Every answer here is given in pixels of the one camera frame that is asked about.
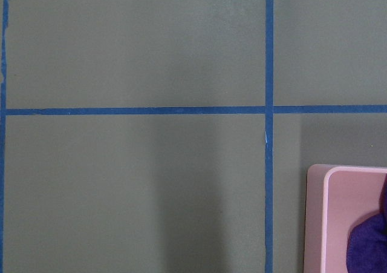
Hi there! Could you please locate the pink plastic bin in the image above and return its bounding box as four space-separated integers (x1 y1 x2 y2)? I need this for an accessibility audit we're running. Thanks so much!
304 164 386 272

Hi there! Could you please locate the purple cloth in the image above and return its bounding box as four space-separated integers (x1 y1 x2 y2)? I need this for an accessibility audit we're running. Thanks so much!
346 183 386 273

